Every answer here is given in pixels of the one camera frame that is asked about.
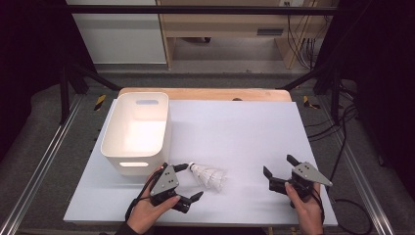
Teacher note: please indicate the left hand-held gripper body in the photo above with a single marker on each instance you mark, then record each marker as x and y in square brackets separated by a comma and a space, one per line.
[166, 182]

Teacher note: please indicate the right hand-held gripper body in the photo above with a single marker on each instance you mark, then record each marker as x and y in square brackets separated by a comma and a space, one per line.
[308, 173]

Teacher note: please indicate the white shuttlecock blue band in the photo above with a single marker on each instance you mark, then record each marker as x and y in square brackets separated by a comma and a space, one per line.
[220, 181]
[208, 176]
[192, 165]

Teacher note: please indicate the white plastic storage bin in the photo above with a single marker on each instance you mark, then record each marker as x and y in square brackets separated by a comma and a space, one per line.
[135, 137]

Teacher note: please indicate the person's left hand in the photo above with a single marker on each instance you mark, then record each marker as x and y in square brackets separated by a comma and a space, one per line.
[145, 212]

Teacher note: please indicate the person's right hand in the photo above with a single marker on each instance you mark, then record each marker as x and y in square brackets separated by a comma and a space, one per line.
[310, 215]

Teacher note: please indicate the white board sheet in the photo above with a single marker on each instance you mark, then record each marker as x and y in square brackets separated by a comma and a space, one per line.
[235, 137]

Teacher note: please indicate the yellow black floor tape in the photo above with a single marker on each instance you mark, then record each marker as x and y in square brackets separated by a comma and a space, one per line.
[308, 103]
[100, 102]

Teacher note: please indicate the black metal stand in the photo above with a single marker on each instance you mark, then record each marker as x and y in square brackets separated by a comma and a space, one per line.
[65, 94]
[334, 94]

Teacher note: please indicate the wooden table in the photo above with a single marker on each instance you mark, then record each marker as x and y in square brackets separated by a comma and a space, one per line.
[212, 94]

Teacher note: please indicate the black curtain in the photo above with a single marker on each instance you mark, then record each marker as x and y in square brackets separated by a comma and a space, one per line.
[26, 65]
[378, 81]

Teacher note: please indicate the black chair caster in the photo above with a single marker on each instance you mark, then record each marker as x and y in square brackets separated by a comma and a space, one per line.
[205, 39]

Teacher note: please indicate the white cabinet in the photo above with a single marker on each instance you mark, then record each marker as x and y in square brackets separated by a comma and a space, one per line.
[120, 39]

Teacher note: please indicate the light wooden desk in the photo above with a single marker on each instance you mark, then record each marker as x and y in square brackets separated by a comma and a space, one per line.
[221, 24]

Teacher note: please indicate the black horizontal bar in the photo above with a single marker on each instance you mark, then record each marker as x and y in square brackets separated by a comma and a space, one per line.
[195, 9]

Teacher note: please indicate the aluminium floor rail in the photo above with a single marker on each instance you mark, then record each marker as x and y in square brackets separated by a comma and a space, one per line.
[39, 173]
[362, 182]

